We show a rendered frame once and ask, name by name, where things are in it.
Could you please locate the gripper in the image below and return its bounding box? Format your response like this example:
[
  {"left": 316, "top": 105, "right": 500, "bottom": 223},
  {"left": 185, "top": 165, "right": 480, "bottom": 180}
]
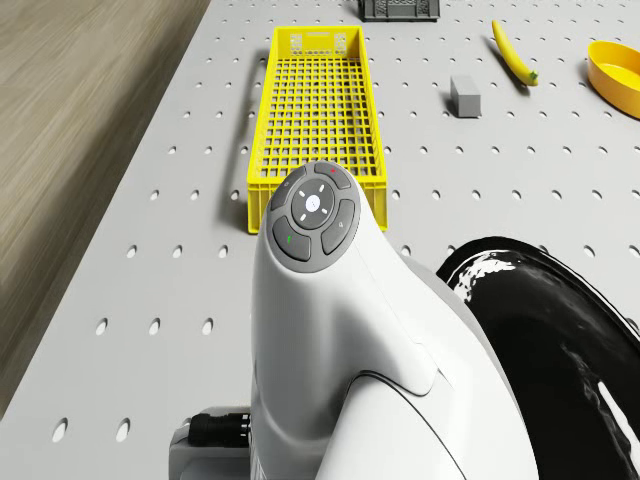
[{"left": 169, "top": 408, "right": 254, "bottom": 480}]

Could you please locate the yellow basket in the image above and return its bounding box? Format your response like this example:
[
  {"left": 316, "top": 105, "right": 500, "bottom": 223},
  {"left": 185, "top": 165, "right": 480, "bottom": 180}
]
[{"left": 246, "top": 25, "right": 390, "bottom": 236}]

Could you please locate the black plate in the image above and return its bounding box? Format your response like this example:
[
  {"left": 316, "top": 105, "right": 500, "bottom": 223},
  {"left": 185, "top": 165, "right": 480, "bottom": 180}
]
[{"left": 435, "top": 235, "right": 640, "bottom": 480}]

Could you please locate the grey cube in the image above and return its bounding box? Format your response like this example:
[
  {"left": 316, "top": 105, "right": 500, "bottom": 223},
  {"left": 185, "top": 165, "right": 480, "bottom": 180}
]
[{"left": 449, "top": 75, "right": 483, "bottom": 119}]

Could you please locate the dark grey basket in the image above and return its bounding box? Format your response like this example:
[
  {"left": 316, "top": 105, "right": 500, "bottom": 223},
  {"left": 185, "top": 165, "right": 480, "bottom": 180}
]
[{"left": 358, "top": 0, "right": 441, "bottom": 23}]

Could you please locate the banana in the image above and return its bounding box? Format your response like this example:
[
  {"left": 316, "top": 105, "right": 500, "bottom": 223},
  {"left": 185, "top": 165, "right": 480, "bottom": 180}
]
[{"left": 491, "top": 19, "right": 540, "bottom": 87}]

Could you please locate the yellow bowl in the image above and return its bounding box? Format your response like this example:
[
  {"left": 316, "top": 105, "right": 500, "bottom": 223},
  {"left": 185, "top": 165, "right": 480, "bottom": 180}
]
[{"left": 586, "top": 40, "right": 640, "bottom": 120}]

